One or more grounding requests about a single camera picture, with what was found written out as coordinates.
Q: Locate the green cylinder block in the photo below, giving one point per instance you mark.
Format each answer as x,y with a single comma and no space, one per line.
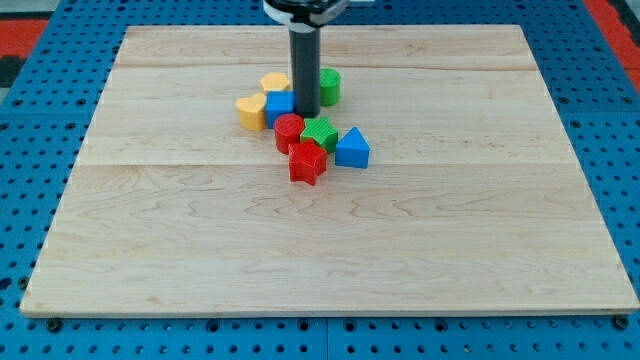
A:
330,87

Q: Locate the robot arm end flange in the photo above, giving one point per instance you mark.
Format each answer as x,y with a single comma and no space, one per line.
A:
312,13

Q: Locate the blue triangle block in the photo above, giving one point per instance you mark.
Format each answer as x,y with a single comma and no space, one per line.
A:
352,150

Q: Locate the red star block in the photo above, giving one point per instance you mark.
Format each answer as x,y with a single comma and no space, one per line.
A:
307,161

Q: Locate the green star block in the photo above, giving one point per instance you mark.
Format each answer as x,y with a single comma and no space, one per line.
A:
322,132

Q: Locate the red cylinder block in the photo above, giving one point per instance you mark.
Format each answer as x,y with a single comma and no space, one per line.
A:
287,129

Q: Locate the blue cube block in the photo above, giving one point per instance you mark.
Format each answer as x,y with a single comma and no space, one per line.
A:
278,103

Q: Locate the yellow heart block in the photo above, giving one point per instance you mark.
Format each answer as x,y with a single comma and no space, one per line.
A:
251,112

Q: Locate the yellow hexagon block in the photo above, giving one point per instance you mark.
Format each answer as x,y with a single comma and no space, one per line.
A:
275,81

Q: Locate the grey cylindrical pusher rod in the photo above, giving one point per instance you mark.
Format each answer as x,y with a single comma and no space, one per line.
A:
305,68

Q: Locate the light wooden board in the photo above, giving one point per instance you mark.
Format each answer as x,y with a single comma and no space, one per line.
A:
473,202

